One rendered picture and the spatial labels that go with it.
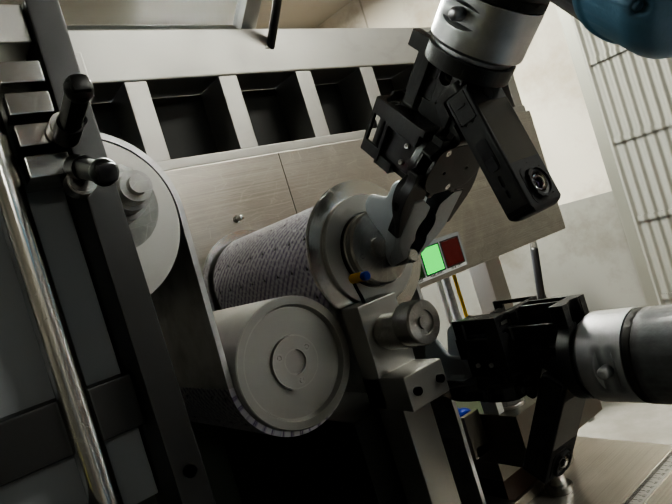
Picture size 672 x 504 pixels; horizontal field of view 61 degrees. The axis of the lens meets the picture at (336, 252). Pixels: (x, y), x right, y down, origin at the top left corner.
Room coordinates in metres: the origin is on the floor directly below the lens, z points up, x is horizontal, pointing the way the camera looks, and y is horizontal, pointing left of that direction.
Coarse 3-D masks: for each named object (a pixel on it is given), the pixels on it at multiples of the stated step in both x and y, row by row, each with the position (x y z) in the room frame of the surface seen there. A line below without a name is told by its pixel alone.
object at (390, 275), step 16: (352, 224) 0.56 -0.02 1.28; (368, 224) 0.56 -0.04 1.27; (352, 240) 0.55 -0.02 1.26; (368, 240) 0.56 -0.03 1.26; (384, 240) 0.57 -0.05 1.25; (352, 256) 0.55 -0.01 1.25; (368, 256) 0.56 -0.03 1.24; (384, 256) 0.57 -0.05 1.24; (352, 272) 0.56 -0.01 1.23; (384, 272) 0.56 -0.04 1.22; (400, 272) 0.58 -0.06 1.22
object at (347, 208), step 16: (336, 208) 0.56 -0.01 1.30; (352, 208) 0.57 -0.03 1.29; (336, 224) 0.56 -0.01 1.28; (336, 240) 0.56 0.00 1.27; (336, 256) 0.55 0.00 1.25; (336, 272) 0.55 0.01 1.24; (352, 288) 0.56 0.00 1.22; (368, 288) 0.57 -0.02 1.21; (384, 288) 0.58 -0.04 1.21; (400, 288) 0.59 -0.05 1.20
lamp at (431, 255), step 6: (432, 246) 1.10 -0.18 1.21; (426, 252) 1.09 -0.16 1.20; (432, 252) 1.10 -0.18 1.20; (438, 252) 1.11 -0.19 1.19; (426, 258) 1.09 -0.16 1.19; (432, 258) 1.09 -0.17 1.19; (438, 258) 1.10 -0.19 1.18; (426, 264) 1.08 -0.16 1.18; (432, 264) 1.09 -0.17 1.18; (438, 264) 1.10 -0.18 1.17; (426, 270) 1.08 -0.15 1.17; (432, 270) 1.09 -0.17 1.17; (438, 270) 1.10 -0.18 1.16
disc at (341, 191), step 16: (336, 192) 0.57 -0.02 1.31; (352, 192) 0.58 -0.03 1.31; (368, 192) 0.60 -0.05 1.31; (384, 192) 0.61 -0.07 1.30; (320, 208) 0.56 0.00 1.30; (320, 224) 0.55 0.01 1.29; (320, 240) 0.55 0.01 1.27; (320, 256) 0.55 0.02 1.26; (320, 272) 0.54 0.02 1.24; (416, 272) 0.62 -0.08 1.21; (320, 288) 0.54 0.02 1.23; (336, 288) 0.55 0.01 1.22; (336, 304) 0.55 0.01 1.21; (352, 304) 0.56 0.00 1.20
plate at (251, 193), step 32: (256, 160) 0.91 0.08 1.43; (288, 160) 0.95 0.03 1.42; (320, 160) 0.99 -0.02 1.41; (352, 160) 1.03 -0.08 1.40; (544, 160) 1.39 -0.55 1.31; (192, 192) 0.84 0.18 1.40; (224, 192) 0.87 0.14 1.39; (256, 192) 0.90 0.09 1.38; (288, 192) 0.94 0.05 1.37; (320, 192) 0.98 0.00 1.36; (480, 192) 1.22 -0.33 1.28; (192, 224) 0.83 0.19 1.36; (224, 224) 0.86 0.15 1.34; (256, 224) 0.89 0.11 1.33; (448, 224) 1.15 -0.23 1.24; (480, 224) 1.21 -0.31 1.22; (512, 224) 1.27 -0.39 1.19; (544, 224) 1.34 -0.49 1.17; (480, 256) 1.19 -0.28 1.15
